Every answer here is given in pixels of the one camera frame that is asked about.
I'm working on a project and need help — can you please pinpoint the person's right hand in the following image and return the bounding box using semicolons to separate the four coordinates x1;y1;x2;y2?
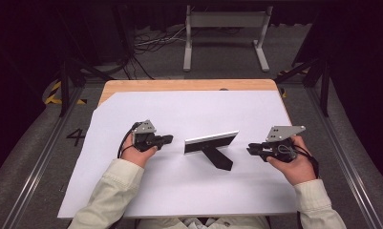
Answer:
266;135;318;187

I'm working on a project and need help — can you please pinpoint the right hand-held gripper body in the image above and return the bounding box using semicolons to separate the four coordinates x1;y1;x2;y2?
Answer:
259;125;307;164

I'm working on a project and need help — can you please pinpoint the black metal stand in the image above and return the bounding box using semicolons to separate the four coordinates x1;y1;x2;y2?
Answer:
274;56;332;117
56;56;116;117

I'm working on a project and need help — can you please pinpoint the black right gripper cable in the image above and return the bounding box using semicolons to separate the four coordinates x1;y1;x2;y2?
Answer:
277;143;320;229

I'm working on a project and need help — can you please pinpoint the person's left hand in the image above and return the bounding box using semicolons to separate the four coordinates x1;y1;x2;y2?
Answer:
118;133;159;169

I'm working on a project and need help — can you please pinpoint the yellow black hazard tape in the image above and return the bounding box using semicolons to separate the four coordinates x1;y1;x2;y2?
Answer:
276;69;309;99
43;80;88;106

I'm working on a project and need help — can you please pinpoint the white paper sheet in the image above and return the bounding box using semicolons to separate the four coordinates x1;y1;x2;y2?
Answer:
57;90;304;219

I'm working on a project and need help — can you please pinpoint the white metal stand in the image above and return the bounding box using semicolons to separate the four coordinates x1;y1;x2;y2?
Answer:
182;4;274;73

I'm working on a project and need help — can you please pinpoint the aluminium floor rail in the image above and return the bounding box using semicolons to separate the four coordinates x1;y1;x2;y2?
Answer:
1;85;86;229
306;85;383;229

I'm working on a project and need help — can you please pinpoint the black white-edged photo frame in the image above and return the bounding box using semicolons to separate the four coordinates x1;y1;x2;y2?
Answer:
182;130;241;172

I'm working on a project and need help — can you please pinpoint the wooden table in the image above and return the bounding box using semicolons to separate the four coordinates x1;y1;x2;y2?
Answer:
97;78;292;127

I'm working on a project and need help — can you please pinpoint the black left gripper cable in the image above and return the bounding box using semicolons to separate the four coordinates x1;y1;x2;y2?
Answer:
117;121;141;159

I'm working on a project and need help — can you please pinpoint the bundle of floor cables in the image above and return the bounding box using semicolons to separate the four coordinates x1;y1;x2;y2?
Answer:
133;25;188;54

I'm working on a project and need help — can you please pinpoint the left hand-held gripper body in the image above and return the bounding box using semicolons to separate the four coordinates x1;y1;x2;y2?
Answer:
131;119;163;153

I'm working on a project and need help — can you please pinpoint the person's pale jacket torso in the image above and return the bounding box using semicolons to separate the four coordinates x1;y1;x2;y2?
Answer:
136;216;271;229

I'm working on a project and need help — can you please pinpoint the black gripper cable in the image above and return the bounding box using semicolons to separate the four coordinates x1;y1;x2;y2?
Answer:
117;121;141;159
277;143;320;229

